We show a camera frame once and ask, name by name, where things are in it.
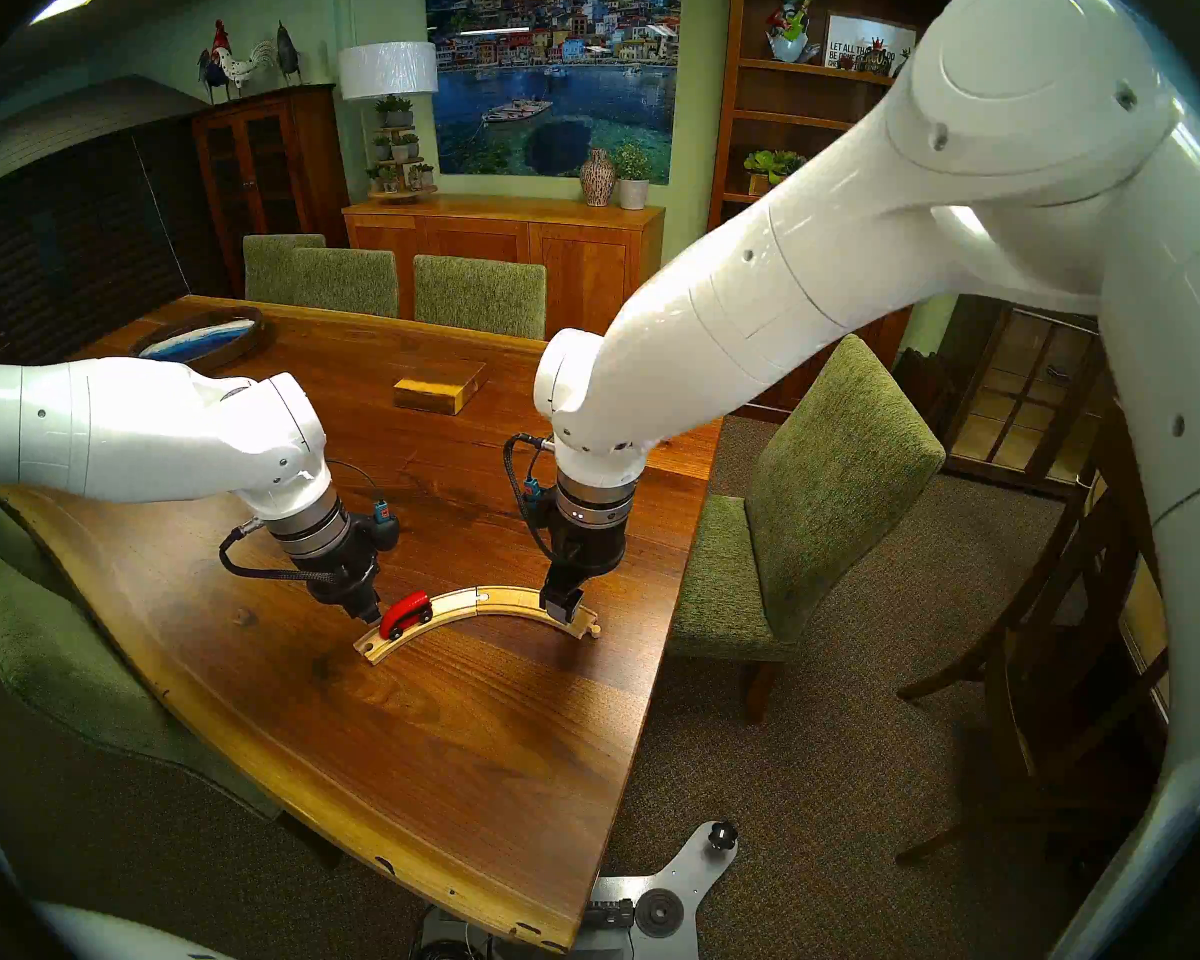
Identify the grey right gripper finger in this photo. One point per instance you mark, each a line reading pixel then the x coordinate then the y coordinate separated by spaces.
pixel 575 602
pixel 553 606

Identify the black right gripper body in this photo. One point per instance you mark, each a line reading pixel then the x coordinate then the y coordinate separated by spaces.
pixel 588 553

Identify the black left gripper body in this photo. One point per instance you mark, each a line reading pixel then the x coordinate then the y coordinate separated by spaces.
pixel 345 573

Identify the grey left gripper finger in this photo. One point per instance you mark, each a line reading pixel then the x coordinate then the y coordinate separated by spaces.
pixel 358 613
pixel 374 602

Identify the red toy train car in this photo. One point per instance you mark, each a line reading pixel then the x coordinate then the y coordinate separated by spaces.
pixel 405 613

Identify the curved wooden track piece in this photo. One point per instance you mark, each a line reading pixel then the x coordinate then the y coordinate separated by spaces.
pixel 510 598
pixel 450 605

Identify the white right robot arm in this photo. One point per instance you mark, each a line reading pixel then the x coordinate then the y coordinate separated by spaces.
pixel 860 248

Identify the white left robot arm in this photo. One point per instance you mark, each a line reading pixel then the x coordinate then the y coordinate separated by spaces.
pixel 140 428

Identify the rectangular wooden block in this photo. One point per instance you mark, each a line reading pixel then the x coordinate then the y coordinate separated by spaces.
pixel 440 388

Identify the green upholstered dining chair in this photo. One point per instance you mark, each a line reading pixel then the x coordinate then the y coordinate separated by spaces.
pixel 830 478
pixel 265 265
pixel 345 283
pixel 70 668
pixel 480 296

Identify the dark bowl blue inside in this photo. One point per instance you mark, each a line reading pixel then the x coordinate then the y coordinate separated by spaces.
pixel 195 343

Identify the light wooden sideboard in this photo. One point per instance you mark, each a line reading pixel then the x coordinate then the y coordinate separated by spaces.
pixel 500 258

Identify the green plant white pot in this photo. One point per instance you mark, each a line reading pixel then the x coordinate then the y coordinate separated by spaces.
pixel 632 193

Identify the patterned ceramic vase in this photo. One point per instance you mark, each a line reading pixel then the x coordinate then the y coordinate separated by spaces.
pixel 597 178

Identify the dark wooden glass cabinet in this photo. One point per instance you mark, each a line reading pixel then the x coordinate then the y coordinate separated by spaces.
pixel 265 178

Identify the succulents in wooden planter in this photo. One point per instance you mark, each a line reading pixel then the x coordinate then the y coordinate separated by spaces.
pixel 770 168

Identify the tiered stand with plants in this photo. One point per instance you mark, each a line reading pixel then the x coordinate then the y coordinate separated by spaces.
pixel 398 148

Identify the dark window blind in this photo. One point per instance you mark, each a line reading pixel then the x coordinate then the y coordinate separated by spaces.
pixel 70 218

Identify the wooden framed glass door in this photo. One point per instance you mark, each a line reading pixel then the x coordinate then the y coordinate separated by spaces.
pixel 1030 398

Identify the dark wooden chair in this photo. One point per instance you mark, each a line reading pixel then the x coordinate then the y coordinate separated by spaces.
pixel 1040 688

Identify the brown wooden bookshelf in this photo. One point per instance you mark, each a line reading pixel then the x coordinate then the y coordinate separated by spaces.
pixel 760 108

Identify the white drum lamp shade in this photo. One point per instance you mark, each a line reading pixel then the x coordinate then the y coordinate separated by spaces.
pixel 388 70

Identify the dark rooster figurine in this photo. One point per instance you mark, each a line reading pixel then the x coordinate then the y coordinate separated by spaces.
pixel 212 75

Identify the white rooster figurine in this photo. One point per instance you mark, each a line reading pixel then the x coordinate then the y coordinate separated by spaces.
pixel 240 65

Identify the dark slim bird figurine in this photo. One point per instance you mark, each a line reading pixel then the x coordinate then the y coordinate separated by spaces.
pixel 288 55

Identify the colourful bird figurine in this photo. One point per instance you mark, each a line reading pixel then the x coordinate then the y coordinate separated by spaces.
pixel 790 28

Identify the framed white text sign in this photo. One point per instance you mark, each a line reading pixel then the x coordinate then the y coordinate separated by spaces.
pixel 865 33

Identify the ceiling light panel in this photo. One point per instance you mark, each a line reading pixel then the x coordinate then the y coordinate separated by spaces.
pixel 67 5

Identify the black left wrist camera module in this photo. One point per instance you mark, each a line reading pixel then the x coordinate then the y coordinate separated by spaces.
pixel 382 528

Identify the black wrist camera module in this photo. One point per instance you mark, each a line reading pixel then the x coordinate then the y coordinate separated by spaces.
pixel 533 503
pixel 382 528

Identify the black right wrist camera module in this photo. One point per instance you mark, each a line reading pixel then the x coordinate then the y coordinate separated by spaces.
pixel 533 503

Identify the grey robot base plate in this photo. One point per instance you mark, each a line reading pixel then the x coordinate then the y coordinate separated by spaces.
pixel 670 893

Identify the harbour town wall painting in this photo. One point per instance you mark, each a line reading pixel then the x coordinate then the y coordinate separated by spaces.
pixel 550 68

